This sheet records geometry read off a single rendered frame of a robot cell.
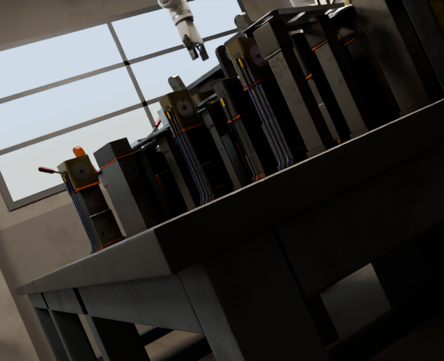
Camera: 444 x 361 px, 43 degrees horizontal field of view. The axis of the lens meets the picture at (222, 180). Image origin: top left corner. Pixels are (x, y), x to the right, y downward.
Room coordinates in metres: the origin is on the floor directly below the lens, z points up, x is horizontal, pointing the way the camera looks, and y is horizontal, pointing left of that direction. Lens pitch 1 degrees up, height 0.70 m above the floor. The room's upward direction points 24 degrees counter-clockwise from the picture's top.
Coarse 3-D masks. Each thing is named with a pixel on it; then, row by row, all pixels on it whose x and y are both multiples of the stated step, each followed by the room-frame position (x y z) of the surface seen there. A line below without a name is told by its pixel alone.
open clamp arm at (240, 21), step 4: (236, 16) 1.47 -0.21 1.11; (240, 16) 1.46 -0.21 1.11; (244, 16) 1.46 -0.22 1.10; (248, 16) 1.47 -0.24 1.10; (236, 20) 1.47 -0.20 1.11; (240, 20) 1.47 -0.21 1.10; (244, 20) 1.46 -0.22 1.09; (248, 20) 1.47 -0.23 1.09; (236, 24) 1.48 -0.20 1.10; (240, 24) 1.47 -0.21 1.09; (244, 24) 1.47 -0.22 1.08; (248, 24) 1.46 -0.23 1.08; (252, 24) 1.47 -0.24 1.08; (240, 28) 1.48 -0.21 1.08; (244, 28) 1.47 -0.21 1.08; (240, 32) 1.48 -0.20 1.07; (244, 36) 1.48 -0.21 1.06
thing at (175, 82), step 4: (172, 76) 1.73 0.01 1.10; (176, 76) 1.73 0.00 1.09; (168, 80) 1.74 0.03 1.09; (172, 80) 1.73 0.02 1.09; (176, 80) 1.72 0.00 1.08; (180, 80) 1.74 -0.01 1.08; (172, 84) 1.74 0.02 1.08; (176, 84) 1.73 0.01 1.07; (180, 84) 1.73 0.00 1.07; (172, 88) 1.75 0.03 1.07; (176, 88) 1.74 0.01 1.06; (180, 88) 1.73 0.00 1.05; (184, 88) 1.74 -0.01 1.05; (196, 104) 1.75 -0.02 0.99
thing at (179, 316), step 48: (384, 192) 0.58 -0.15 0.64; (432, 192) 0.61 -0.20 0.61; (288, 240) 0.53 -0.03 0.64; (336, 240) 0.55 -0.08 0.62; (384, 240) 0.57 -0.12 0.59; (96, 288) 1.00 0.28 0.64; (144, 288) 0.70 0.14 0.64; (192, 288) 0.54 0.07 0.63; (240, 288) 0.51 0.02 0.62; (288, 288) 0.52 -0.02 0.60; (432, 288) 1.59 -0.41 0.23; (48, 336) 2.68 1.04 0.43; (96, 336) 1.23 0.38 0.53; (144, 336) 2.86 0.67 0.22; (240, 336) 0.50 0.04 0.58; (288, 336) 0.52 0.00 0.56; (336, 336) 1.09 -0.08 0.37; (384, 336) 1.48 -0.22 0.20
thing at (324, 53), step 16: (320, 16) 1.28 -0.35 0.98; (304, 32) 1.30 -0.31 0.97; (320, 32) 1.28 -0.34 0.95; (320, 48) 1.29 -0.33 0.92; (336, 48) 1.29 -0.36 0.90; (336, 64) 1.28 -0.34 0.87; (336, 80) 1.29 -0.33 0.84; (352, 80) 1.30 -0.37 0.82; (336, 96) 1.30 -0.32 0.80; (352, 96) 1.28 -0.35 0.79; (352, 112) 1.29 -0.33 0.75; (368, 112) 1.30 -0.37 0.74; (352, 128) 1.30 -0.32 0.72; (368, 128) 1.27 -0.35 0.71
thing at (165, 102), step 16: (176, 96) 1.69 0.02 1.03; (176, 112) 1.67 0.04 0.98; (192, 112) 1.71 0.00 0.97; (176, 128) 1.69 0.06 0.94; (192, 128) 1.70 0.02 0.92; (192, 144) 1.68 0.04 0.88; (208, 144) 1.73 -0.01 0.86; (192, 160) 1.70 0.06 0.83; (208, 160) 1.71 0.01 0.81; (208, 176) 1.68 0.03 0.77; (224, 176) 1.73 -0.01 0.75; (208, 192) 1.69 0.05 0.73; (224, 192) 1.70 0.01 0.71
